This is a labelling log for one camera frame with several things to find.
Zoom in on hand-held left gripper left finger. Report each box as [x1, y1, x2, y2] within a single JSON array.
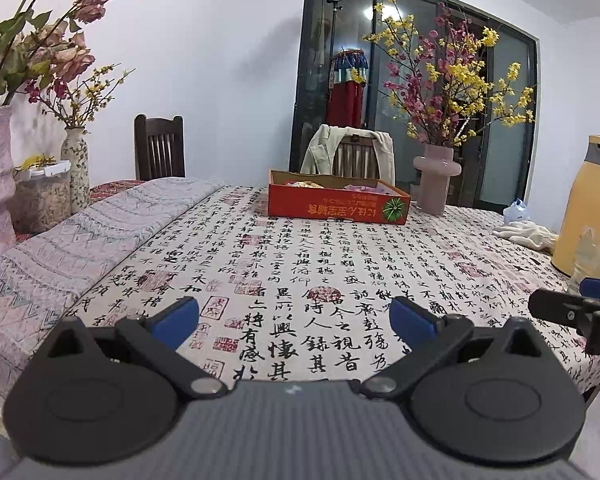
[[32, 296, 228, 402]]

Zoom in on floral ceramic vase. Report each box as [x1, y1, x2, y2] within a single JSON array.
[[60, 127, 91, 213]]

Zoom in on red cardboard box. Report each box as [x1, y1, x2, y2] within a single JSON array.
[[267, 170, 412, 226]]

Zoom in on yellow flower sprig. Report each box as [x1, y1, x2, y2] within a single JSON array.
[[20, 155, 57, 171]]

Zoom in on clear glass cup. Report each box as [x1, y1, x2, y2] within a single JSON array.
[[569, 232, 600, 295]]

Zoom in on yellow thermos bottle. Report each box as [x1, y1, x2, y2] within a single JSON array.
[[551, 135, 600, 277]]

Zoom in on pink glass vase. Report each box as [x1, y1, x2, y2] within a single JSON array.
[[412, 144, 462, 216]]

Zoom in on red hanging garment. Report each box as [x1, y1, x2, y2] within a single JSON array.
[[326, 49, 371, 128]]

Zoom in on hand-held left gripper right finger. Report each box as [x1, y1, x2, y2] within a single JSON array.
[[360, 296, 556, 402]]

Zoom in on beige jacket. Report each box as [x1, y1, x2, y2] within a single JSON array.
[[300, 124, 396, 186]]

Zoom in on thin yellow blossom branches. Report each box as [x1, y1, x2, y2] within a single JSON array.
[[25, 62, 136, 131]]

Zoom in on striped pink grey blanket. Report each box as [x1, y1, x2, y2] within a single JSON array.
[[0, 176, 226, 416]]

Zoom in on red patterned cloth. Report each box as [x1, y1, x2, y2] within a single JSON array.
[[89, 180, 148, 203]]

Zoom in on yellow and pink blossom branches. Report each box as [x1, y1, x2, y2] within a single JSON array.
[[362, 0, 536, 148]]

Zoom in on brown slatted wooden chair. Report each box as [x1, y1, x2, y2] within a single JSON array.
[[332, 135, 381, 178]]

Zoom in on dried pink rose bouquet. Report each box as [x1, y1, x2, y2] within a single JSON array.
[[0, 0, 115, 108]]

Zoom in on blue and white plastic bag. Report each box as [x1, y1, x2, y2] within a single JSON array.
[[504, 199, 531, 223]]

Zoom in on white work gloves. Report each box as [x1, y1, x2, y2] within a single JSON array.
[[492, 220, 560, 253]]

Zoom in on dark wooden chair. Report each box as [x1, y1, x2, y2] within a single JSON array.
[[134, 114, 186, 181]]

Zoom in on pile of snack packets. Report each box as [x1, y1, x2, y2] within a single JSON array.
[[285, 179, 396, 196]]

